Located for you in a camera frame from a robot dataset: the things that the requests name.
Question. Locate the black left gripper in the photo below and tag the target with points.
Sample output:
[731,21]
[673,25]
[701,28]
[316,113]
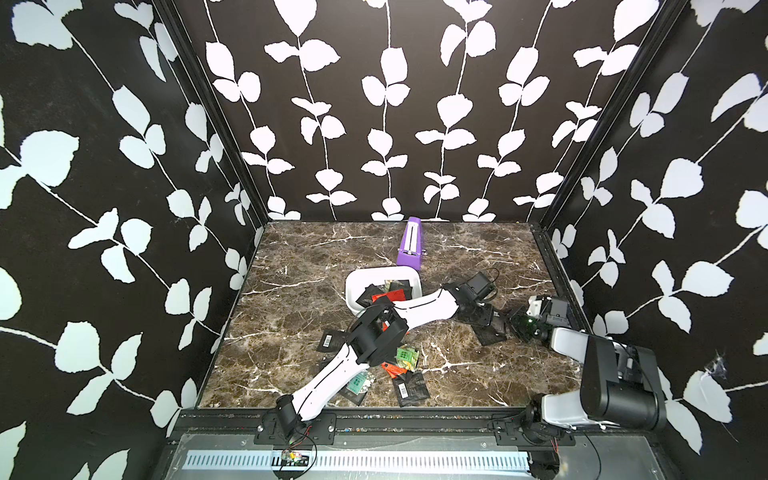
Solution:
[486,320]

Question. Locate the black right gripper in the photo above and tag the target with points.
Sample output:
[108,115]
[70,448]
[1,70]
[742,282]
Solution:
[515,320]

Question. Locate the black tea bag with barcode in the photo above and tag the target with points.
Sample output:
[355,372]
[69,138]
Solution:
[366,299]

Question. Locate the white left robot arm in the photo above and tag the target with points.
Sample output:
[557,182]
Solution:
[373,338]

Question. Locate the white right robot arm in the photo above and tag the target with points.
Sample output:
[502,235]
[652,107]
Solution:
[620,385]

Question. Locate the black tea bag barcode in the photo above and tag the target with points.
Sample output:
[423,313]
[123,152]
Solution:
[400,284]

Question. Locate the green tea bag centre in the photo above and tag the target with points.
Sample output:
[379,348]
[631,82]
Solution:
[407,358]

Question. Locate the red tea bag under green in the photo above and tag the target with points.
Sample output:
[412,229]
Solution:
[393,370]

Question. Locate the black tea bag front centre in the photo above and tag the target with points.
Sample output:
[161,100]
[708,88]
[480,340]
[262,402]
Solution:
[410,389]

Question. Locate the white plastic storage box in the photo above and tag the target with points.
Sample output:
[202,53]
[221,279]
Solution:
[358,280]

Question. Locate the black tea bag front left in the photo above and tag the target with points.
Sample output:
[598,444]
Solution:
[331,341]

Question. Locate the green grape oolong tea bag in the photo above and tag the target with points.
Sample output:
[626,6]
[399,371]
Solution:
[357,388]

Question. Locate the purple metronome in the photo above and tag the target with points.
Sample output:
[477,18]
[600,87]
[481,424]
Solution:
[410,252]

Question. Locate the perforated white metal rail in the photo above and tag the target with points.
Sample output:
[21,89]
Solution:
[431,462]

